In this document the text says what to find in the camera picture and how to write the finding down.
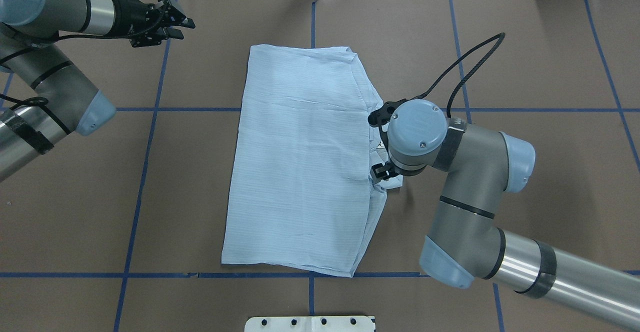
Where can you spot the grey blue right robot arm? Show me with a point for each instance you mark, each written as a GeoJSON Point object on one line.
{"type": "Point", "coordinates": [463, 243]}

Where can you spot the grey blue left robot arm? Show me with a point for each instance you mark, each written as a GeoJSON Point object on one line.
{"type": "Point", "coordinates": [65, 100]}

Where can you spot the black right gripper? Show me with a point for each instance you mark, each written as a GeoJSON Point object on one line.
{"type": "Point", "coordinates": [379, 171]}

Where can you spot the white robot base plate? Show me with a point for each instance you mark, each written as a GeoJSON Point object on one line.
{"type": "Point", "coordinates": [335, 323]}

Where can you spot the light blue button-up shirt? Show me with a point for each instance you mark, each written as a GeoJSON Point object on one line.
{"type": "Point", "coordinates": [301, 193]}

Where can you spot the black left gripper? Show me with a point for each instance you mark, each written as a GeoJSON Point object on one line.
{"type": "Point", "coordinates": [131, 18]}

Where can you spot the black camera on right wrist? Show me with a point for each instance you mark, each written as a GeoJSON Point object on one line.
{"type": "Point", "coordinates": [382, 116]}

